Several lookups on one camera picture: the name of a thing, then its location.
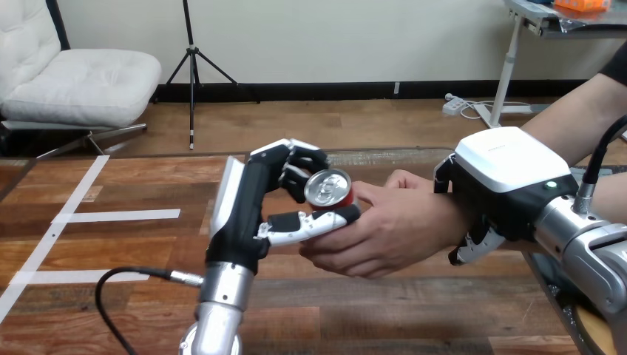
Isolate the tangle of cables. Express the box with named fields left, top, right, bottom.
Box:
left=444, top=92, right=532, bottom=121

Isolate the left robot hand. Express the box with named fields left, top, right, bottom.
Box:
left=206, top=138, right=362, bottom=275

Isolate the person's hand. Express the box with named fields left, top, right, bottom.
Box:
left=299, top=169, right=472, bottom=280

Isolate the orange thing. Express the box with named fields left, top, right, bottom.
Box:
left=553, top=0, right=612, bottom=13

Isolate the black tripod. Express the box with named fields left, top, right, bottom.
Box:
left=149, top=0, right=262, bottom=151

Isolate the white desk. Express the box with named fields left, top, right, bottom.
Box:
left=472, top=0, right=627, bottom=129

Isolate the black cable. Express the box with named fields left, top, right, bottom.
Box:
left=94, top=266, right=206, bottom=355
left=572, top=114, right=627, bottom=215

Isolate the white cushioned chair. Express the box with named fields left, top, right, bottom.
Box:
left=0, top=0, right=163, bottom=160

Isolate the red and white drink can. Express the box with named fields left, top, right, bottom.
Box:
left=303, top=168, right=355, bottom=212

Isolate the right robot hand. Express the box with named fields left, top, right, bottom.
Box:
left=433, top=126, right=580, bottom=267

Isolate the person's forearm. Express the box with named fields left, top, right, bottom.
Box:
left=520, top=72, right=627, bottom=168
left=590, top=171, right=627, bottom=227

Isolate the person's body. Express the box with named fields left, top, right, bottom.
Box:
left=598, top=40, right=627, bottom=88

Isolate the white power strip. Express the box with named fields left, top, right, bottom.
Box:
left=441, top=95, right=467, bottom=117

